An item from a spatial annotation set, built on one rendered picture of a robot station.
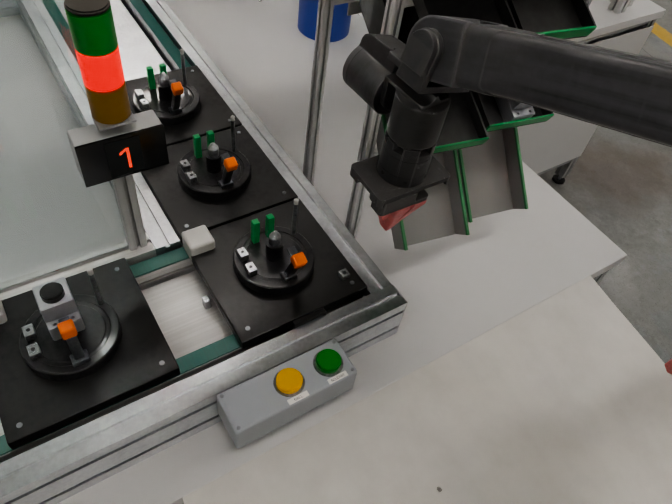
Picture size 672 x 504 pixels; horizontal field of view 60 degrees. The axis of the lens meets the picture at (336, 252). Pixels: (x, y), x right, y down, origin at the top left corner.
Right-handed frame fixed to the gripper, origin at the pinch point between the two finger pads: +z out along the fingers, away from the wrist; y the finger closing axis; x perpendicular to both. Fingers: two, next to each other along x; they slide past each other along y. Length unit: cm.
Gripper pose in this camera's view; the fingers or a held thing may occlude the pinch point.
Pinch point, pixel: (385, 222)
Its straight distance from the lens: 74.5
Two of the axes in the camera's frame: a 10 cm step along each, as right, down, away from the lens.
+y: -8.5, 3.3, -4.1
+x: 5.1, 7.1, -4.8
